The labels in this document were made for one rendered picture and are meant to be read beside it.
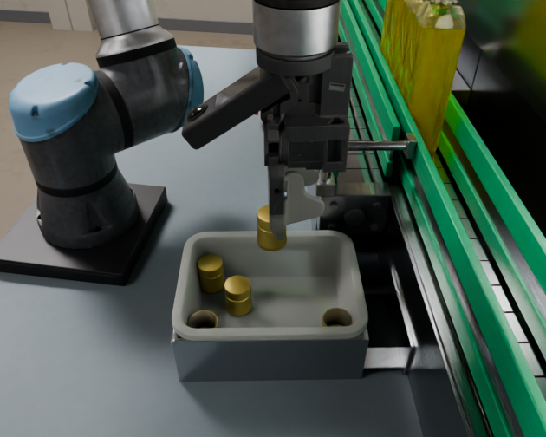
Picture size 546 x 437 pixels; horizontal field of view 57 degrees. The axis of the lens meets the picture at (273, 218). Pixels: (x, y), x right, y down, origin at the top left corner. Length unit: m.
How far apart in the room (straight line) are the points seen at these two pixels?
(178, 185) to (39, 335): 0.36
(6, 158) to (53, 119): 1.99
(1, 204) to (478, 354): 2.10
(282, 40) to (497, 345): 0.30
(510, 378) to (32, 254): 0.64
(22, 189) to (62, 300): 1.67
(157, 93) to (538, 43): 0.51
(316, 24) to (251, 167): 0.56
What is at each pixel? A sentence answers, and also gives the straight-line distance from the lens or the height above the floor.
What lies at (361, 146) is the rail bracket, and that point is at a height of 0.96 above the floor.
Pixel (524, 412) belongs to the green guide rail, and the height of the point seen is 0.95.
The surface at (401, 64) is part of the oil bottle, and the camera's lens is 0.80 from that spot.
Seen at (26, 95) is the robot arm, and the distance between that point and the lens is 0.73.
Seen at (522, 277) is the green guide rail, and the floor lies 0.91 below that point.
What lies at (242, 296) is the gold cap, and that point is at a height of 0.81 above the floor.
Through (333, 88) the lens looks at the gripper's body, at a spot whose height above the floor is 1.09.
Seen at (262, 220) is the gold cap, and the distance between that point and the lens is 0.57.
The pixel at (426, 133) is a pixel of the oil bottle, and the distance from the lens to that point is 0.78.
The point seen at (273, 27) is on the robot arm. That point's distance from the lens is 0.44.
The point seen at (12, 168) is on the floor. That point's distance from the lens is 2.58.
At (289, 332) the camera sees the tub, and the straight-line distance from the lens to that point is 0.57.
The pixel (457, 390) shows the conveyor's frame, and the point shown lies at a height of 0.88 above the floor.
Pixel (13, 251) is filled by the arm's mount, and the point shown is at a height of 0.78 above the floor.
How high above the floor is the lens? 1.29
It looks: 40 degrees down
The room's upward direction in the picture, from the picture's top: straight up
